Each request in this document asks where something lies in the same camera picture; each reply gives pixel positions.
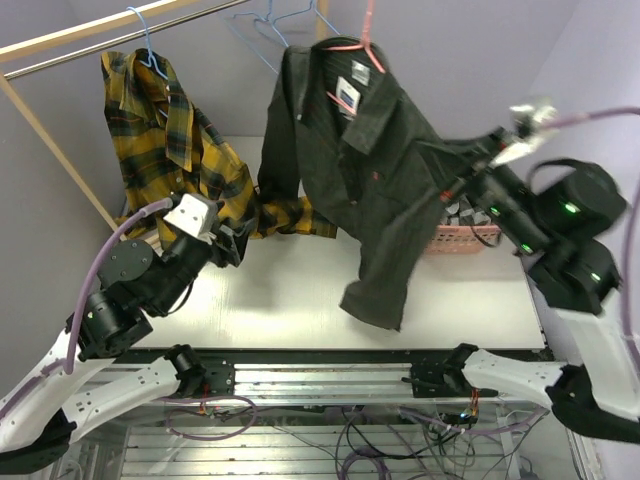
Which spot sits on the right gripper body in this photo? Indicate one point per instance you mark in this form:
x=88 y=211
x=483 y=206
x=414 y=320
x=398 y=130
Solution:
x=506 y=198

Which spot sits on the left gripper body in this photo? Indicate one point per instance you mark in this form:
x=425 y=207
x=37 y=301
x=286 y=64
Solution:
x=223 y=253

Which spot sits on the black white checkered shirt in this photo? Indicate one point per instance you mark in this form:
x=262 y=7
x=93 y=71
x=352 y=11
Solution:
x=464 y=213

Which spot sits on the dark green striped shirt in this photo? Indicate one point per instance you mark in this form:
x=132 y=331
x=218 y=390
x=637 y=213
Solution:
x=342 y=130

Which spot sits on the pink hanger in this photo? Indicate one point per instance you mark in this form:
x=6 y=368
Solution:
x=362 y=45

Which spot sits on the blue hanger checkered shirt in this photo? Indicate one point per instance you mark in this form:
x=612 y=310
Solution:
x=255 y=35

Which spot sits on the blue wire hanger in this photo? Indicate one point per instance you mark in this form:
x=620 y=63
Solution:
x=284 y=26

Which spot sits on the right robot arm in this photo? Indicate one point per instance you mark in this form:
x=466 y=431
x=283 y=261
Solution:
x=559 y=228

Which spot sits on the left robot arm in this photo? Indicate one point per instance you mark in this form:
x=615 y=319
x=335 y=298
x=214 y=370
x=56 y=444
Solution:
x=51 y=409

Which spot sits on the yellow plaid shirt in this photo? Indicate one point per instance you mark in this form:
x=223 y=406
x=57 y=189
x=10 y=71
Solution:
x=166 y=145

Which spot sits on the blue hanger yellow shirt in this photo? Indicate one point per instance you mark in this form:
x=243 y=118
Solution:
x=151 y=62

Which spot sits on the pink plastic basket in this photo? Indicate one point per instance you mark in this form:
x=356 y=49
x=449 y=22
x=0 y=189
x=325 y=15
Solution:
x=459 y=240

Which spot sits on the wooden clothes rack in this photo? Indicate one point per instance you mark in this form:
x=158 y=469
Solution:
x=66 y=202

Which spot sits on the metal hanging rod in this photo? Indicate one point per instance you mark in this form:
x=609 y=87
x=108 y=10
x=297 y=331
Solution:
x=102 y=25

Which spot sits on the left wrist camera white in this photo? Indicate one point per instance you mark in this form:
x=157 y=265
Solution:
x=194 y=215

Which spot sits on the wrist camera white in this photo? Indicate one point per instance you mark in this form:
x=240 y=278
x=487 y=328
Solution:
x=529 y=131
x=194 y=215

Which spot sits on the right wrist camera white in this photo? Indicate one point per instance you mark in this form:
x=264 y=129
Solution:
x=529 y=131

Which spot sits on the aluminium rail base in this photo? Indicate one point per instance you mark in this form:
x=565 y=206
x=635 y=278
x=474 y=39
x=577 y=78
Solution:
x=323 y=377

